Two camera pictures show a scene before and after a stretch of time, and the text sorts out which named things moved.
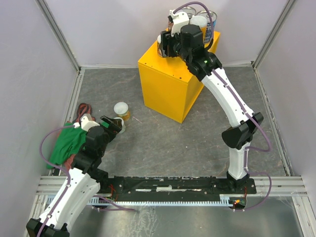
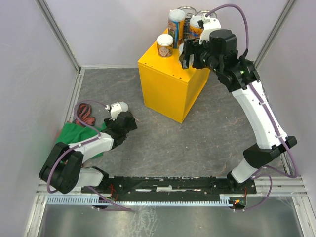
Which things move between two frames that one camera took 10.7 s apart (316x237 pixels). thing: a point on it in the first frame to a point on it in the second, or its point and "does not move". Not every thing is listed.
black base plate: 114,187 does not move
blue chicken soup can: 190,11 does not move
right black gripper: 164,43 to 191,55
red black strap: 84,108 does not move
